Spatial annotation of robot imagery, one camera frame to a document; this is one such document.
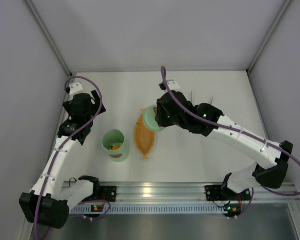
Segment green lid with handle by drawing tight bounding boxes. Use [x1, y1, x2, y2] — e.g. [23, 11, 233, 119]
[143, 105, 165, 132]

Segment metal tongs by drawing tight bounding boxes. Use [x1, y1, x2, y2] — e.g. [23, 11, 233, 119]
[188, 90, 215, 106]

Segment orange food piece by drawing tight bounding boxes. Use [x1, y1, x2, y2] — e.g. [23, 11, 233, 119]
[109, 143, 122, 151]

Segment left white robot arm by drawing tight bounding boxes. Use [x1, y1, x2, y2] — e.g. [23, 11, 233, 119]
[19, 90, 106, 229]

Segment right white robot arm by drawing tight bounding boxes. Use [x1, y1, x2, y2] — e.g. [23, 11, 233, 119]
[155, 91, 293, 196]

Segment orange boat-shaped tray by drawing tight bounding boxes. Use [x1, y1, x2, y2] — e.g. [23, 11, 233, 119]
[134, 108, 156, 160]

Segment green cup container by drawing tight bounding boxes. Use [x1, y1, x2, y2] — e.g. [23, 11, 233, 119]
[101, 129, 130, 163]

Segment left controller board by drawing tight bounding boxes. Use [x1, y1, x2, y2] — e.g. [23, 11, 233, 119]
[83, 204, 107, 222]

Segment controller board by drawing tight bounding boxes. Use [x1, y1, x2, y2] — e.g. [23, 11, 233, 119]
[83, 204, 107, 222]
[223, 205, 242, 220]

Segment right controller board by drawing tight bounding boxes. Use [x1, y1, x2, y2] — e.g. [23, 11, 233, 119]
[223, 205, 242, 220]

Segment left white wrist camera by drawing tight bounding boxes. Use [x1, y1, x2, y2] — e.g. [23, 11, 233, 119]
[65, 81, 84, 96]

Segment left aluminium frame post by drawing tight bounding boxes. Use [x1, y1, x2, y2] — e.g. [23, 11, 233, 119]
[22, 0, 73, 77]

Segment aluminium frame post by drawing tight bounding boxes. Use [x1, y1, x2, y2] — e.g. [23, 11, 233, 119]
[22, 0, 73, 77]
[246, 0, 294, 76]

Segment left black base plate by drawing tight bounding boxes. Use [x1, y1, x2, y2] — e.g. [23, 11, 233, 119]
[89, 185, 117, 203]

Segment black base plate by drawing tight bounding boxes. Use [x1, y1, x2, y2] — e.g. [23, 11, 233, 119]
[89, 185, 117, 203]
[204, 184, 252, 202]

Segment aluminium mounting rail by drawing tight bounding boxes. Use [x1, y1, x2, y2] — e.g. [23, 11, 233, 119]
[31, 181, 300, 205]

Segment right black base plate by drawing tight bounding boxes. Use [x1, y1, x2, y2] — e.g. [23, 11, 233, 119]
[204, 184, 252, 202]

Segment grey slotted cable duct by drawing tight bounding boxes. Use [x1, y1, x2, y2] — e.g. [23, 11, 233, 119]
[70, 204, 226, 215]

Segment right aluminium frame post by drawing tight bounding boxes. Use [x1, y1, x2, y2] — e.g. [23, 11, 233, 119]
[246, 0, 294, 76]

